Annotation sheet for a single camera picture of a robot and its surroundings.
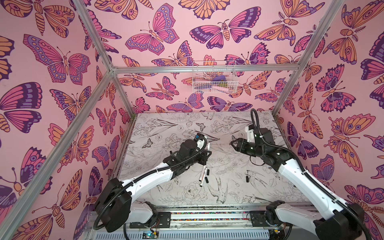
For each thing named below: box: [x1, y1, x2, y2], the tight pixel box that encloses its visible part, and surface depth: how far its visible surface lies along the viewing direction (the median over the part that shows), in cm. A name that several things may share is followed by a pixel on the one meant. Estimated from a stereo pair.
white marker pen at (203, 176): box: [200, 166, 208, 187], surface depth 89 cm
